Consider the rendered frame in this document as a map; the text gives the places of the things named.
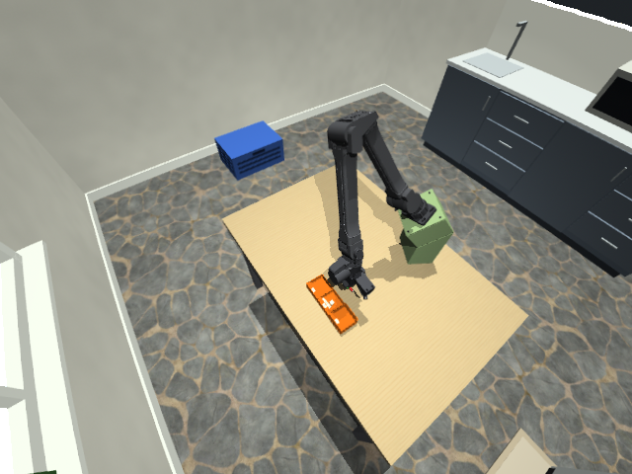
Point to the orange bin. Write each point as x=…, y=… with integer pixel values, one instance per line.
x=340, y=312

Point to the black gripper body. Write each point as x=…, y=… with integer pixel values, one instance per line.
x=345, y=284

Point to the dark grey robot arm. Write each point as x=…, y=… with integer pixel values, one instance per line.
x=398, y=193

